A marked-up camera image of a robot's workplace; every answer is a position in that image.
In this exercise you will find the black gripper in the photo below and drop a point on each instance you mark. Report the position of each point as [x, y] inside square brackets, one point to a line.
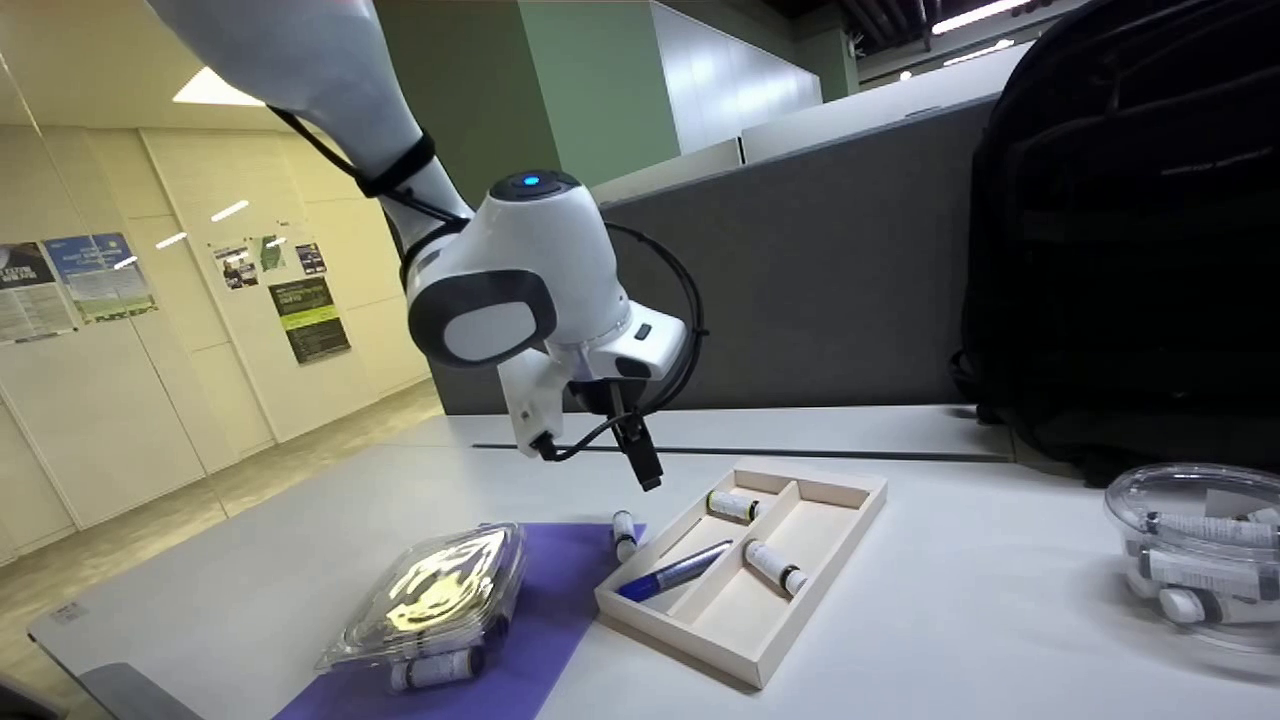
[611, 397]

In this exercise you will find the blue marker pen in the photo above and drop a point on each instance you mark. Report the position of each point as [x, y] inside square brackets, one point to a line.
[675, 574]

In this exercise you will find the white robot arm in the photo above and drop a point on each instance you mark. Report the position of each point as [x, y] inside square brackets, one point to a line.
[534, 252]

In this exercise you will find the white roll in tray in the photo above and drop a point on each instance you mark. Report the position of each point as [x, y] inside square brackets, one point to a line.
[772, 566]

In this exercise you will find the light wooden compartment tray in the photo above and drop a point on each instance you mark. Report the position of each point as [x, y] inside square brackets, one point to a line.
[746, 629]

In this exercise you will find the purple mat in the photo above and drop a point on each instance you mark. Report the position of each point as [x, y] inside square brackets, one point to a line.
[554, 606]

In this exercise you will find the clear plastic bag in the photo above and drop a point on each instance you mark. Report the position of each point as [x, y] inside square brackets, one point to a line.
[441, 584]

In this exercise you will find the grey partition panel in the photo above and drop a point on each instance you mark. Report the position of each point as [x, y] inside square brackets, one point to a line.
[827, 280]

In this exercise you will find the green pillar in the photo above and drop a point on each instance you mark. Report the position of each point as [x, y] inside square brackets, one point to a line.
[584, 95]

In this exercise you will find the clear plastic bowl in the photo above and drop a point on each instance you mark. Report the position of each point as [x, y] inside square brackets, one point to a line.
[1160, 495]

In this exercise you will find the black backpack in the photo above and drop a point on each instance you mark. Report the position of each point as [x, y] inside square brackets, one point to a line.
[1132, 226]

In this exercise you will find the long ceiling strip light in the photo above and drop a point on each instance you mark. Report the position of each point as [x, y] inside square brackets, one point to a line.
[982, 12]

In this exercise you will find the white labelled vial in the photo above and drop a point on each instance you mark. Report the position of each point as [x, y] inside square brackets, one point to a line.
[1203, 574]
[1186, 606]

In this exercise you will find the rectangular ceiling light panel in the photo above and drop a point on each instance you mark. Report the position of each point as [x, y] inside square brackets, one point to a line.
[213, 89]

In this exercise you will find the black and green wall poster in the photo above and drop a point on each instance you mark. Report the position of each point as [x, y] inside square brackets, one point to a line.
[309, 322]

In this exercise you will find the small dark wall notice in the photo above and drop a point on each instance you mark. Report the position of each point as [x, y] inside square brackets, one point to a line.
[309, 257]

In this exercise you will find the small green wall notice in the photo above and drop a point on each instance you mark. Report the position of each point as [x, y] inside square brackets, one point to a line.
[275, 252]

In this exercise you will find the small photo wall notice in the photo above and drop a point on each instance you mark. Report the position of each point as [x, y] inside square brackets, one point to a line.
[236, 265]

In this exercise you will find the blue and green wall poster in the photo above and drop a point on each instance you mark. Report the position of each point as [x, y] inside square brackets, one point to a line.
[100, 275]

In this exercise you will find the large pale wall poster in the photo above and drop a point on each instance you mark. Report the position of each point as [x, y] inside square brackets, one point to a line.
[25, 296]

